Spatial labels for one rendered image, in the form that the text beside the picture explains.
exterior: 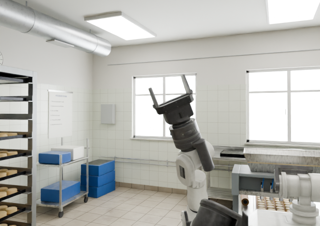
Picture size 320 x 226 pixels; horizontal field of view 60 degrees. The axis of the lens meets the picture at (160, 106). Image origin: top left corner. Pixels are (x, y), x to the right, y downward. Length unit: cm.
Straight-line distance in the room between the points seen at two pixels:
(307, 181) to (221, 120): 453
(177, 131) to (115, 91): 528
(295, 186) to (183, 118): 34
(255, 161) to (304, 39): 348
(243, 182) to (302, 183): 146
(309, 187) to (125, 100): 537
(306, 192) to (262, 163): 139
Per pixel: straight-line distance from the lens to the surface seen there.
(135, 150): 588
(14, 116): 159
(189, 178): 88
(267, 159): 211
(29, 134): 153
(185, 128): 82
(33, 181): 156
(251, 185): 219
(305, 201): 76
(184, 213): 103
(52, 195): 486
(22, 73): 147
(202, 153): 84
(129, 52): 601
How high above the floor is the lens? 162
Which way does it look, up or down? 1 degrees up
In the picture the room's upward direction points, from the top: straight up
